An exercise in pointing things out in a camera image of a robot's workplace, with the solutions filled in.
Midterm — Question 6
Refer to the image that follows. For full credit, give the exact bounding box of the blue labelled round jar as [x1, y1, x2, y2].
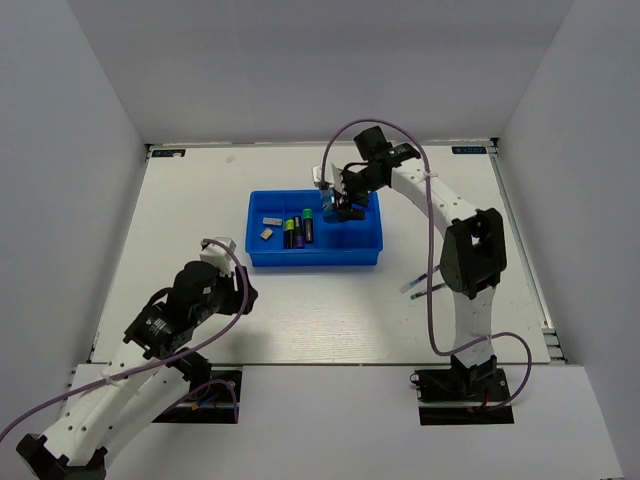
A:
[320, 188, 339, 223]

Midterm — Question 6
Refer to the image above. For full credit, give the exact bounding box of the green capped black highlighter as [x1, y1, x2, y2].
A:
[302, 208, 314, 244]

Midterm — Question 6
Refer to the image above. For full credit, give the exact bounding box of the purple capped black highlighter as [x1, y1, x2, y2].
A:
[293, 216, 306, 249]

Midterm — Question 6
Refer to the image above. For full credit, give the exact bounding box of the yellow capped black highlighter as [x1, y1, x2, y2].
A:
[283, 219, 295, 249]

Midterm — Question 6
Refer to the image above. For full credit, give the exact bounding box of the small tan wooden block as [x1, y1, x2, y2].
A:
[260, 228, 274, 241]

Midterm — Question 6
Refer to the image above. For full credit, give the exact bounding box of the grey white eraser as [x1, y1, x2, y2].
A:
[262, 217, 284, 227]

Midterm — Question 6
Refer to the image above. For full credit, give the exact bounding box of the blue ink pen refill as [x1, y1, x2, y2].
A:
[399, 265, 440, 293]

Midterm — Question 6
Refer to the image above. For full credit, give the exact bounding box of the green ink pen refill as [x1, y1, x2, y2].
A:
[410, 283, 448, 300]

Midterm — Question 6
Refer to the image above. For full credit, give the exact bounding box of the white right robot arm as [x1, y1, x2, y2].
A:
[322, 126, 507, 399]

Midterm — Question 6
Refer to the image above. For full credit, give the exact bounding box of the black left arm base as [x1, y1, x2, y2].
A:
[153, 368, 243, 425]

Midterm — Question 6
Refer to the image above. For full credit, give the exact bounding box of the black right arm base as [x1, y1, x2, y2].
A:
[409, 368, 515, 426]

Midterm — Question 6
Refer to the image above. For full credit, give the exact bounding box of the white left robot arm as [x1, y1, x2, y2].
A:
[16, 261, 257, 479]

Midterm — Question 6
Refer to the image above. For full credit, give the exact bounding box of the blue plastic divided tray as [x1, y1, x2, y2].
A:
[245, 189, 383, 267]

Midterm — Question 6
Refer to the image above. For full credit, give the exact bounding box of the right table corner label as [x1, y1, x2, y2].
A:
[451, 145, 487, 155]

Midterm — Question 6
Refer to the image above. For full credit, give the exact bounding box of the table corner label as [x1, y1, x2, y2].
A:
[451, 145, 487, 155]
[151, 149, 186, 158]

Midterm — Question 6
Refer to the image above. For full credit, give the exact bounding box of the left table corner label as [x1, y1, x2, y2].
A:
[151, 149, 186, 158]

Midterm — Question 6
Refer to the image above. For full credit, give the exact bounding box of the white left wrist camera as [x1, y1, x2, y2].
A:
[199, 237, 236, 277]

